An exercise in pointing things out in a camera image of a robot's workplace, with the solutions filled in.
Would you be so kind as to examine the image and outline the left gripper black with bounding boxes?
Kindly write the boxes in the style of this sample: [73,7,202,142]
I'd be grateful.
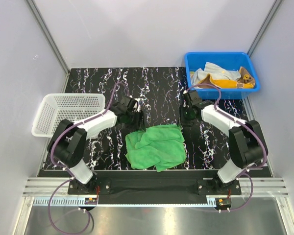
[125,109,146,132]

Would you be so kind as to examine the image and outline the green microfiber towel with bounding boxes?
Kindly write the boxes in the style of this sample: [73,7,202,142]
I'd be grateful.
[125,124,186,172]

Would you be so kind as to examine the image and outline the brown yellow towel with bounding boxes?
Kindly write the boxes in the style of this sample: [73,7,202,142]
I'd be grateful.
[198,67,256,89]

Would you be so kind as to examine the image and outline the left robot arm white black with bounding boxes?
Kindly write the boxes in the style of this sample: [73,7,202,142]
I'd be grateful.
[48,95,145,194]

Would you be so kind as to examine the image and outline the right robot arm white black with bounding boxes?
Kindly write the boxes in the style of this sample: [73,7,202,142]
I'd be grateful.
[179,90,269,194]

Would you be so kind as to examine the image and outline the black marble pattern mat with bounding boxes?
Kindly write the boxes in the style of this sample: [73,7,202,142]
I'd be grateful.
[38,67,271,177]

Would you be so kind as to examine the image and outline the light grey towel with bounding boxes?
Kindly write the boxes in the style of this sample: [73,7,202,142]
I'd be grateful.
[190,62,241,85]

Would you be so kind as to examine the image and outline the blue plastic bin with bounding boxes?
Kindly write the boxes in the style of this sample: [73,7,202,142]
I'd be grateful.
[184,51,261,99]

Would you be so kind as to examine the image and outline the white perforated plastic basket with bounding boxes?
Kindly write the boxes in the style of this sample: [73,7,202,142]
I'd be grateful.
[31,93,105,138]

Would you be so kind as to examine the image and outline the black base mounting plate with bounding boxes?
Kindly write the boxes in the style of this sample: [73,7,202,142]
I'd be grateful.
[68,170,242,207]

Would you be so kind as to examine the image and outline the right small circuit board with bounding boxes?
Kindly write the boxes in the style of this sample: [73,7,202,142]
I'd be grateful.
[217,198,232,208]

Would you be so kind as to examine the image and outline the small circuit board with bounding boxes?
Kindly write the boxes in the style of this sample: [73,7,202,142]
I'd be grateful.
[84,197,98,205]
[217,198,232,208]

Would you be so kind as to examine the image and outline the left small circuit board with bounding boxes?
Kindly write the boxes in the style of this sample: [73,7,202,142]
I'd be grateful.
[84,197,98,205]

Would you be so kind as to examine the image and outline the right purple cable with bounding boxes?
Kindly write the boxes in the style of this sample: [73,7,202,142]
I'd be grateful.
[183,84,269,212]

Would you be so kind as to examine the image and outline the purple cable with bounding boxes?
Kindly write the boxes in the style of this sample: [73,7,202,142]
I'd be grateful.
[183,84,269,212]
[48,82,132,233]

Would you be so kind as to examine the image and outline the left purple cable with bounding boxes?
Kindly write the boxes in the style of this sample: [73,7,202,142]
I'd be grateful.
[48,82,132,233]

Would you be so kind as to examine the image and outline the aluminium rail front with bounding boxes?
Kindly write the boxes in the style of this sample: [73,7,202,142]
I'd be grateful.
[23,177,289,197]

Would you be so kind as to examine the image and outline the right aluminium frame post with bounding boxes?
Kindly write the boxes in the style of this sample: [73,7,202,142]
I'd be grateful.
[247,0,284,57]

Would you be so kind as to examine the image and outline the aluminium frame post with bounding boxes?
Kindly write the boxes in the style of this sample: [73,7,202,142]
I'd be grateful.
[247,0,284,57]
[25,0,70,74]

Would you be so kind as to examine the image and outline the left aluminium frame post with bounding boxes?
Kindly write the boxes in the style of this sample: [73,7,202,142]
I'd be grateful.
[25,0,70,74]

